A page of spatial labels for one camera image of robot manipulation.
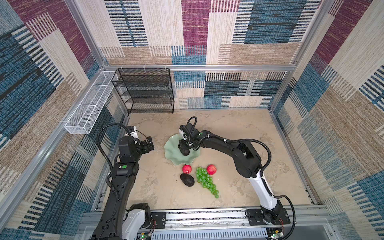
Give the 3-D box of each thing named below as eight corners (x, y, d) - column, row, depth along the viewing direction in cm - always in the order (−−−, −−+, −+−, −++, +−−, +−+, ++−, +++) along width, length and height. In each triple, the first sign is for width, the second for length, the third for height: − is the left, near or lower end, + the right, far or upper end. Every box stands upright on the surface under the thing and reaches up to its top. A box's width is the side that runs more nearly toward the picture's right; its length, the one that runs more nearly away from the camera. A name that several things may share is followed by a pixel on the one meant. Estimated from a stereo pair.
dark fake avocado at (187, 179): (189, 189, 84) (188, 186, 80) (179, 178, 88) (179, 175, 84) (195, 183, 86) (195, 180, 82) (186, 173, 90) (185, 170, 86)
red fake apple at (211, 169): (207, 175, 89) (207, 172, 85) (206, 167, 92) (207, 164, 88) (216, 175, 89) (217, 172, 85) (215, 167, 92) (216, 164, 88)
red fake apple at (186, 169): (182, 173, 89) (182, 170, 86) (182, 167, 92) (182, 164, 88) (191, 173, 89) (191, 170, 86) (191, 167, 92) (191, 163, 88)
